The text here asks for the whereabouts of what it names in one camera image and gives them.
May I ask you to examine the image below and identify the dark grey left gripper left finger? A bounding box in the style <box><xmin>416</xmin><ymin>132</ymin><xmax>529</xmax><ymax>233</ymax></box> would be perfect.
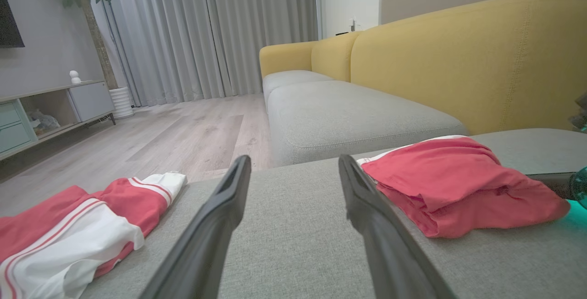
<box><xmin>140</xmin><ymin>155</ymin><xmax>252</xmax><ymax>299</ymax></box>

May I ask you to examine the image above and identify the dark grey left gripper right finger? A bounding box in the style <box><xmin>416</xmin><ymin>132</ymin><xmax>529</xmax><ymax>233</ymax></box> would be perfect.
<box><xmin>338</xmin><ymin>155</ymin><xmax>457</xmax><ymax>299</ymax></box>

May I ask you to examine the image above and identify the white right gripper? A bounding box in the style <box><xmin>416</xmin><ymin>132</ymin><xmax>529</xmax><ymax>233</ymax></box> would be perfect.
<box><xmin>527</xmin><ymin>94</ymin><xmax>587</xmax><ymax>199</ymax></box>

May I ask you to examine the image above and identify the red and white jersey shirt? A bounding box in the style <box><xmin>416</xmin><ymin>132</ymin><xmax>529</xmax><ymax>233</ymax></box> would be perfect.
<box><xmin>0</xmin><ymin>172</ymin><xmax>188</xmax><ymax>299</ymax></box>

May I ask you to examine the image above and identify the red garment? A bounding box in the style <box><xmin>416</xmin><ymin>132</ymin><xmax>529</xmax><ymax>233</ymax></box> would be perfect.
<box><xmin>357</xmin><ymin>135</ymin><xmax>570</xmax><ymax>238</ymax></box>

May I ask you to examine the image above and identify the grey fabric ottoman seat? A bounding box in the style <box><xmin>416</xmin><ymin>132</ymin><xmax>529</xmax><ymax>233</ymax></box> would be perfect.
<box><xmin>80</xmin><ymin>128</ymin><xmax>587</xmax><ymax>299</ymax></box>

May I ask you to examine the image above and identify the white ribbed plant pot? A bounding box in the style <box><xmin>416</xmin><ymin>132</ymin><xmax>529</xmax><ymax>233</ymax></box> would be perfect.
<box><xmin>109</xmin><ymin>87</ymin><xmax>134</xmax><ymax>119</ymax></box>

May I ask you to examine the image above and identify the grey wooden television cabinet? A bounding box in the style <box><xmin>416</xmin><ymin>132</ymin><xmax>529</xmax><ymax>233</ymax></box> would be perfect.
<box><xmin>0</xmin><ymin>80</ymin><xmax>116</xmax><ymax>161</ymax></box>

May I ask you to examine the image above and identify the yellow and grey fabric sofa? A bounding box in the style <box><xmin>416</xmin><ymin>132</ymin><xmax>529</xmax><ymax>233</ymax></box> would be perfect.
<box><xmin>259</xmin><ymin>0</ymin><xmax>587</xmax><ymax>167</ymax></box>

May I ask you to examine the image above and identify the crumpled item in cabinet shelf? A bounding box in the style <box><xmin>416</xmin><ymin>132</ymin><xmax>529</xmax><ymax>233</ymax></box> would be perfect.
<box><xmin>27</xmin><ymin>109</ymin><xmax>61</xmax><ymax>135</ymax></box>

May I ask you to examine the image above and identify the grey pleated curtain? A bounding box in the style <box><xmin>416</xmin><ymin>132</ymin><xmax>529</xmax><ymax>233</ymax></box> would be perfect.
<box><xmin>92</xmin><ymin>0</ymin><xmax>320</xmax><ymax>108</ymax></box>

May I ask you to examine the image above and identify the black flat television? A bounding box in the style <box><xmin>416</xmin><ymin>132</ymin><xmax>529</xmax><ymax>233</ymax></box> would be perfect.
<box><xmin>0</xmin><ymin>0</ymin><xmax>25</xmax><ymax>49</ymax></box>

